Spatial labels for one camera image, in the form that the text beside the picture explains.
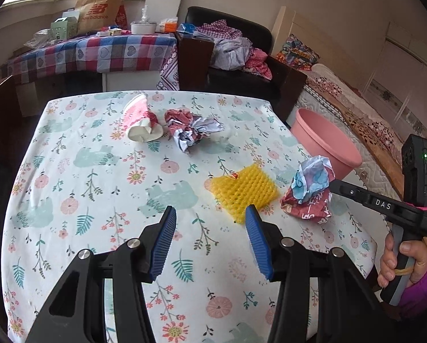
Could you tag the brown paper bag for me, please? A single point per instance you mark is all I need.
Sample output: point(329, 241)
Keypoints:
point(99, 10)

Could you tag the yellow plastic mesh pad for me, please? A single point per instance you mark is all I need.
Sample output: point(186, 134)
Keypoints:
point(242, 189)

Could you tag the crumpled red white paper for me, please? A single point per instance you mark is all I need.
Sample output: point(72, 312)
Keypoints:
point(188, 128)

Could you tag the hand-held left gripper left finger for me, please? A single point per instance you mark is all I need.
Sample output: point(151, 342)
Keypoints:
point(163, 243)

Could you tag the red white patterned cloth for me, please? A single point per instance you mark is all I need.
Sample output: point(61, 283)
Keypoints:
point(167, 71)

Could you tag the white wardrobe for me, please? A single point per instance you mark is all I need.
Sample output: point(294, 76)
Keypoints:
point(406, 64)

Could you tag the checked tablecloth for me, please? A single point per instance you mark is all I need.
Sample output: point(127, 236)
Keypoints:
point(92, 53)

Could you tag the pink plaid shirt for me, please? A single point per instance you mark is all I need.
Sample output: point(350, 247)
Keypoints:
point(217, 28)

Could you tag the cream wooden headboard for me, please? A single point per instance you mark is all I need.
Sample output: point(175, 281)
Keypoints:
point(324, 32)

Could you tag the brown wooden cabinet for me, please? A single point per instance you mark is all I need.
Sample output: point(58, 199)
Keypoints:
point(1, 114)

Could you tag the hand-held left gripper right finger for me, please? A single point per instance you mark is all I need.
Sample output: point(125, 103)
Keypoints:
point(258, 243)

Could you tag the bed with patterned quilt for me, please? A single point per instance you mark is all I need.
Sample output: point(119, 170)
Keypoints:
point(360, 114)

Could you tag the black armchair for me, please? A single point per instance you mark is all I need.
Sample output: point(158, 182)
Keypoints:
point(235, 78)

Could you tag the blue packet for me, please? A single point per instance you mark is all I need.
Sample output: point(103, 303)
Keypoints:
point(187, 28)

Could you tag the green cardboard box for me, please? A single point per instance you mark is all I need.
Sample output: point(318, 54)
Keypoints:
point(63, 28)

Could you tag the lavender garment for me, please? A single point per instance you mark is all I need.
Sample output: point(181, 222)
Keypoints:
point(231, 53)

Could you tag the clear plastic bag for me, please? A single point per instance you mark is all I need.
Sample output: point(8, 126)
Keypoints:
point(38, 39)

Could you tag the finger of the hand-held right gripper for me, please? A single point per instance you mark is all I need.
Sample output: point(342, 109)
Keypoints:
point(345, 189)

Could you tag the colourful printed pillow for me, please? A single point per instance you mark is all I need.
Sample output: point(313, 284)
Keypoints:
point(297, 51)

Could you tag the person's right forearm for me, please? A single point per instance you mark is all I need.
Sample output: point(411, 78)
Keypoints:
point(424, 293)

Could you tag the blue red paper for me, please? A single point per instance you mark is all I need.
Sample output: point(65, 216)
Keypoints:
point(306, 185)

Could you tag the white cabinet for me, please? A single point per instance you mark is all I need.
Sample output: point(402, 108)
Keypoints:
point(127, 80)

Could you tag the small white box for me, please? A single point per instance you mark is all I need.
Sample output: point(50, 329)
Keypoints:
point(108, 33)

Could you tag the pink floral garment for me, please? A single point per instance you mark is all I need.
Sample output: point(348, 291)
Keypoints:
point(260, 64)

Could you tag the small red wrapper scrap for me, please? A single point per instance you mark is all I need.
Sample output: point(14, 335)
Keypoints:
point(233, 176)

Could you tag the person's right hand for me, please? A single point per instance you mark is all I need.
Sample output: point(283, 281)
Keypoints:
point(419, 257)

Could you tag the orange tissue box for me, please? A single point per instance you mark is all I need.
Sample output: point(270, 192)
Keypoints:
point(167, 25)

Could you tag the crushed red white paper cup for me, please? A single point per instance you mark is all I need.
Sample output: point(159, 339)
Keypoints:
point(138, 114)

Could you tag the red packet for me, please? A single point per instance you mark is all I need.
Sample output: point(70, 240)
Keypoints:
point(120, 16)

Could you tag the pink plastic bin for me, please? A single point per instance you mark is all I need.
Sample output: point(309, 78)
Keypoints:
point(327, 143)

